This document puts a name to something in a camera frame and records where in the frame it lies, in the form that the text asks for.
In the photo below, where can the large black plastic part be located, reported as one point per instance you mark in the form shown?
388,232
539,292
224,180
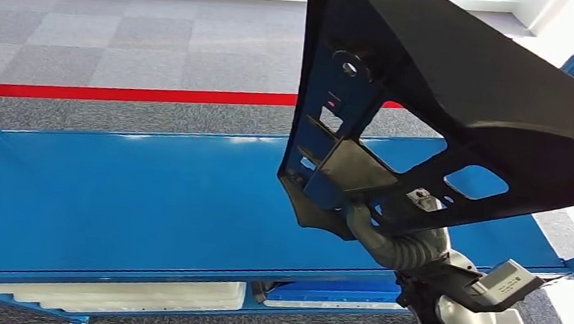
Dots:
482,69

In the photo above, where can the blue metal shelf rack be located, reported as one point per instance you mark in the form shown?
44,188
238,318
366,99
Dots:
133,194

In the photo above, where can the thin black plastic part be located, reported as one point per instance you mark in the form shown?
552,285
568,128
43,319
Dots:
268,291

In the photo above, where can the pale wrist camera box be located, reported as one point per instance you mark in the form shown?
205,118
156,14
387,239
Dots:
510,284

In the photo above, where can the white plastic crate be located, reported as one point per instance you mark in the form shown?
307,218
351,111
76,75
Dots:
149,316
125,287
139,308
331,306

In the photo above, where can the red barrier belt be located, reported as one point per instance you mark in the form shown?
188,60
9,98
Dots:
116,94

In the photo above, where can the blue plastic bin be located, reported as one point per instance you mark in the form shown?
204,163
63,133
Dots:
332,292

